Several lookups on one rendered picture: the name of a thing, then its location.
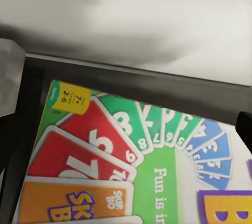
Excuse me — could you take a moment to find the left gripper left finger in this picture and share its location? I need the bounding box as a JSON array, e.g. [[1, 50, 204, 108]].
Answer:
[[0, 111, 27, 174]]

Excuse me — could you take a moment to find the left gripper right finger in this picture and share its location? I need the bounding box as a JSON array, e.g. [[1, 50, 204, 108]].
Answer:
[[235, 111, 252, 154]]

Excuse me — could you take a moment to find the board game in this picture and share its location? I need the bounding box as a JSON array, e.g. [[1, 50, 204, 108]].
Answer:
[[11, 79, 252, 224]]

